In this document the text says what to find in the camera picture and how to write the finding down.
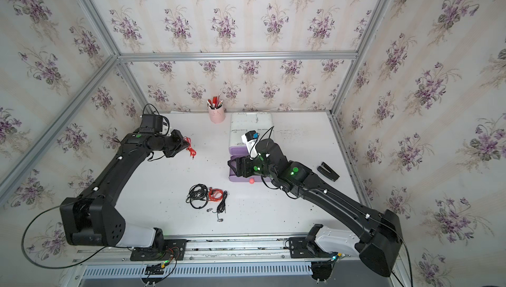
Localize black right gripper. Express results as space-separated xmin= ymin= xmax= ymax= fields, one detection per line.
xmin=226 ymin=152 xmax=278 ymax=181

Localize purple top drawer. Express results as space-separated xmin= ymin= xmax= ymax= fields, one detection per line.
xmin=229 ymin=145 xmax=249 ymax=157

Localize red wired earphones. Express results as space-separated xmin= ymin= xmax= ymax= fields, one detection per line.
xmin=208 ymin=188 xmax=224 ymax=202
xmin=184 ymin=137 xmax=197 ymax=159

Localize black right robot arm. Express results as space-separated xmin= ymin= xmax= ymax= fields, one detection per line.
xmin=227 ymin=139 xmax=407 ymax=277

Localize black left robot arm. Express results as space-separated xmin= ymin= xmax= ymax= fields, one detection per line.
xmin=21 ymin=112 xmax=191 ymax=267

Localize white drawer cabinet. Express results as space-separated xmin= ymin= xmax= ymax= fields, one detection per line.
xmin=229 ymin=112 xmax=274 ymax=148

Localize pink pen cup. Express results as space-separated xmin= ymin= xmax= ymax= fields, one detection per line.
xmin=208 ymin=106 xmax=225 ymax=123

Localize red pens in cup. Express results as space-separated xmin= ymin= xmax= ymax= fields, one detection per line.
xmin=207 ymin=96 xmax=223 ymax=110

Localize black stapler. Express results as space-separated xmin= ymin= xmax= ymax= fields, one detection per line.
xmin=317 ymin=162 xmax=340 ymax=181

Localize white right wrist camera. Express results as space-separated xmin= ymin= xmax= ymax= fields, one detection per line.
xmin=241 ymin=130 xmax=259 ymax=159

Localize black wired earphones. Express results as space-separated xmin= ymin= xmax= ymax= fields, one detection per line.
xmin=186 ymin=184 xmax=209 ymax=210
xmin=206 ymin=191 xmax=228 ymax=222

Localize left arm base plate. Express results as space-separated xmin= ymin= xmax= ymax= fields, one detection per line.
xmin=129 ymin=239 xmax=188 ymax=262

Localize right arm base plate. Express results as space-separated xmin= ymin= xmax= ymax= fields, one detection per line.
xmin=285 ymin=236 xmax=342 ymax=260

